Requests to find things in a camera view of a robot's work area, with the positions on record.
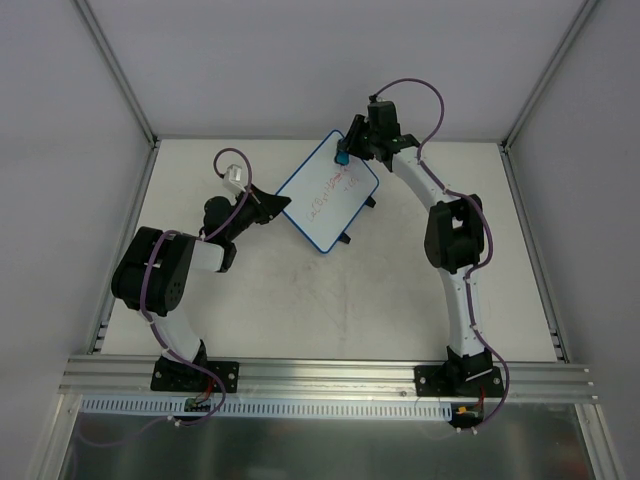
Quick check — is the blue framed whiteboard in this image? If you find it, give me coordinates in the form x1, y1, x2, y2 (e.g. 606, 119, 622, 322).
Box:
276, 130, 379, 254

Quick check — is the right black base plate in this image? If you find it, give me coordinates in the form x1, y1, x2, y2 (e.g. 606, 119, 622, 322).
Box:
413, 364, 505, 398

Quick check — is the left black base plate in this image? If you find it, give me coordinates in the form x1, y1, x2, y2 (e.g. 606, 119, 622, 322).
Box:
150, 357, 240, 393

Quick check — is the white slotted cable duct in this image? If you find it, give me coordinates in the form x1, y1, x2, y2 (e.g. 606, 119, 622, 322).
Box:
79, 395, 453, 422

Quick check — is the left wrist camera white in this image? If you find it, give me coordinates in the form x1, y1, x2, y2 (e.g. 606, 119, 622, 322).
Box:
222, 164, 246, 196

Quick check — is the right aluminium frame post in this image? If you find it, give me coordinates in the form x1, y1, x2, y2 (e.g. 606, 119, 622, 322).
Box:
499, 0, 600, 151

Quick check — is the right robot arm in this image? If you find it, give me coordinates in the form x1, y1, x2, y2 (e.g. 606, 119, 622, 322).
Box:
336, 96, 504, 398

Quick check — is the aluminium frame post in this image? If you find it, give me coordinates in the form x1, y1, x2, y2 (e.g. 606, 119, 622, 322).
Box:
71, 0, 158, 148
499, 0, 600, 151

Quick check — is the left aluminium frame post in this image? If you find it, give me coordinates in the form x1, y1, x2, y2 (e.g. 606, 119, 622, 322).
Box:
71, 0, 158, 148

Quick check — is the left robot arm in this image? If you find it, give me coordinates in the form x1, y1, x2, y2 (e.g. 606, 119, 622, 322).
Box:
111, 186, 291, 390

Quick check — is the blue whiteboard eraser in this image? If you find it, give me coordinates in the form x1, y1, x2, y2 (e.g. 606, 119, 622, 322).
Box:
334, 151, 349, 166

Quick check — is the aluminium mounting rail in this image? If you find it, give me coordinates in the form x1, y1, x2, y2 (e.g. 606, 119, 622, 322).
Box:
58, 355, 600, 404

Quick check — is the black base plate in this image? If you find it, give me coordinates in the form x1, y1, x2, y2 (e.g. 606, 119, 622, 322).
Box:
150, 357, 240, 393
413, 364, 505, 398

